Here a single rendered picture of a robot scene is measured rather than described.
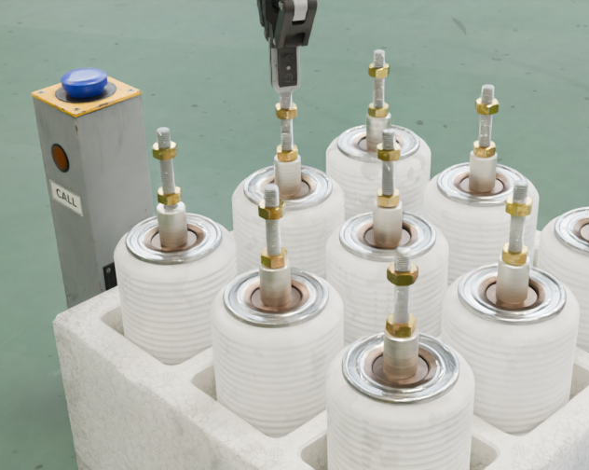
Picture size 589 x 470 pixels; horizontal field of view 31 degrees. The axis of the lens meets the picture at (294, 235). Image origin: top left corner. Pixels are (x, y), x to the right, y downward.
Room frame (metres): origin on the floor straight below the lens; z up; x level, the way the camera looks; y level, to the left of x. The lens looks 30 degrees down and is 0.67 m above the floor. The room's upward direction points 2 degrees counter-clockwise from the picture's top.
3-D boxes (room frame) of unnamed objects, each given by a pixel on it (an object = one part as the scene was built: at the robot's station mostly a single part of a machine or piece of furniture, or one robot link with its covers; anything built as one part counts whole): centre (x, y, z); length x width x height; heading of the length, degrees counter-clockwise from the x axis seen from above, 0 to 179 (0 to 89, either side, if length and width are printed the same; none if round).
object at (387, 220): (0.72, -0.07, 0.26); 0.02 x 0.02 x 0.03
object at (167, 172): (0.72, 0.09, 0.31); 0.01 x 0.01 x 0.08
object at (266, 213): (0.64, 0.01, 0.32); 0.02 x 0.02 x 0.01; 48
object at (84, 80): (0.88, 0.18, 0.32); 0.04 x 0.04 x 0.02
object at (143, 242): (0.72, 0.09, 0.25); 0.08 x 0.08 x 0.01
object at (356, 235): (0.72, -0.07, 0.25); 0.08 x 0.08 x 0.01
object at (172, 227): (0.72, 0.09, 0.26); 0.02 x 0.02 x 0.03
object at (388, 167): (0.72, -0.07, 0.30); 0.01 x 0.01 x 0.08
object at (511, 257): (0.63, -0.15, 0.29); 0.02 x 0.02 x 0.01; 42
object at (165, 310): (0.72, 0.09, 0.16); 0.10 x 0.10 x 0.18
